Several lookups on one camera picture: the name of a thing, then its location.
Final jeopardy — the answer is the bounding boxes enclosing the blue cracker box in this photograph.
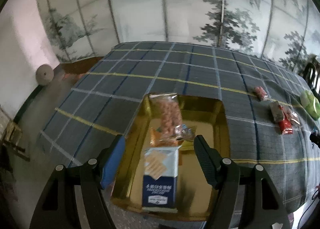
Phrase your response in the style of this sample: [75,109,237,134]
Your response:
[142,146,180,213]

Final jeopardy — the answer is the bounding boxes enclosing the dark grey snack packet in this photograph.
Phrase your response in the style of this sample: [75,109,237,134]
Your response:
[269,101,285,123]

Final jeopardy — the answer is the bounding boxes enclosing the gold metal tray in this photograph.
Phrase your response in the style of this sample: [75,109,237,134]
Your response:
[111,94,230,221]

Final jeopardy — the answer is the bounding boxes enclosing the grey plaid tablecloth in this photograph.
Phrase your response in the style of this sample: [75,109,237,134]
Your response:
[37,42,319,213]

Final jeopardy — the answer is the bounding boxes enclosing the red flat packet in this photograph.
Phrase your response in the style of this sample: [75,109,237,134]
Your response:
[278,114,293,135]

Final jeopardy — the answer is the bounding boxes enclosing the small red candy packet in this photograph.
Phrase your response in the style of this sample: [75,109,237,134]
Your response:
[254,86,268,101]

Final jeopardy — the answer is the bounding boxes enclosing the small wooden stool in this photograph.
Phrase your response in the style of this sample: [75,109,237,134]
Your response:
[1,108,30,162]

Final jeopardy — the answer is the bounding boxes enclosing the green tissue pack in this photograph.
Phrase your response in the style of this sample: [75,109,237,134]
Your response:
[299,90,320,120]

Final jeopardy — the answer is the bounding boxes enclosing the dark wooden chair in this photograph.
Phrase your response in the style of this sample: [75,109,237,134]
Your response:
[303,55,319,97]

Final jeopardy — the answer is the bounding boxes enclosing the painted folding screen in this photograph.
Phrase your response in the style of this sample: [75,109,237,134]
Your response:
[36,0,319,72]

